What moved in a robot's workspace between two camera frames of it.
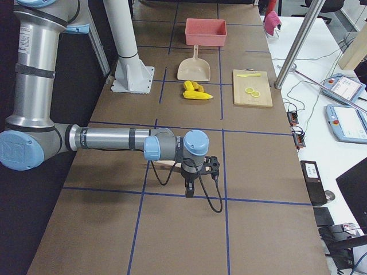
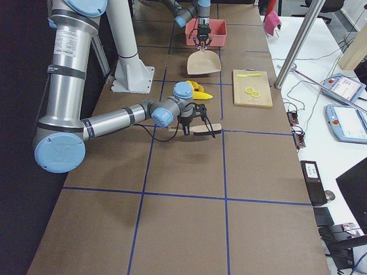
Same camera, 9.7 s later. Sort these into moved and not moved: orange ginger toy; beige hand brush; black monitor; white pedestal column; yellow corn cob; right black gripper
Moved: right black gripper; beige hand brush
Not moved: black monitor; yellow corn cob; white pedestal column; orange ginger toy
